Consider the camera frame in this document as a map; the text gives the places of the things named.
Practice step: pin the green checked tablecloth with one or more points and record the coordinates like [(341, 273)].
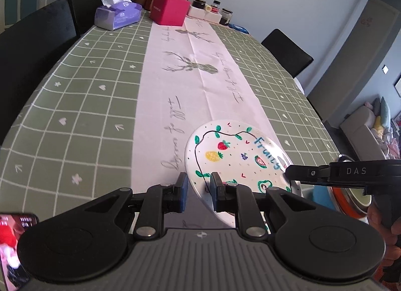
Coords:
[(78, 106)]

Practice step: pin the beige sofa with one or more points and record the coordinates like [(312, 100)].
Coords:
[(363, 128)]

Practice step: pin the person's right hand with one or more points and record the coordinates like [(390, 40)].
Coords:
[(393, 244)]

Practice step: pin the stainless steel bowl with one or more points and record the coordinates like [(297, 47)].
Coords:
[(352, 198)]

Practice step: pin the white deer print table runner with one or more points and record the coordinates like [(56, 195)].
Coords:
[(188, 90)]

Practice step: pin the white condiment holder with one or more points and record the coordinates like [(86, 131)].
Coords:
[(203, 14)]

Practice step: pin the dark jar with lid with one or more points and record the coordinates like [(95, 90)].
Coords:
[(226, 17)]

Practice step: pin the smartphone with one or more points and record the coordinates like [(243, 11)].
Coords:
[(12, 247)]

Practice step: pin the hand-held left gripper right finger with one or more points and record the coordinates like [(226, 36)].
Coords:
[(215, 192)]

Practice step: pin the blue packet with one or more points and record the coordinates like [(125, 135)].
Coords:
[(239, 28)]

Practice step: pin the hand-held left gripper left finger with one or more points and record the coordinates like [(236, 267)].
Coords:
[(184, 192)]

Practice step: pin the dark glass jar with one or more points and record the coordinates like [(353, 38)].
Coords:
[(198, 3)]

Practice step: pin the pink box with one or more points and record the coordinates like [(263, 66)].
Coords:
[(169, 9)]

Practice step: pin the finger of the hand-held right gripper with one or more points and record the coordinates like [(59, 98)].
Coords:
[(307, 173)]

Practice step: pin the purple tissue pack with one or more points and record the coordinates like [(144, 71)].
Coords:
[(117, 14)]

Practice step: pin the wall switch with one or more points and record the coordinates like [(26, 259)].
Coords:
[(385, 69)]

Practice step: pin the white fruit pattern plate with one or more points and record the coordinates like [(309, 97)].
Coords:
[(231, 153)]

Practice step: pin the large black chair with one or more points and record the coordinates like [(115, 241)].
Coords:
[(31, 50)]

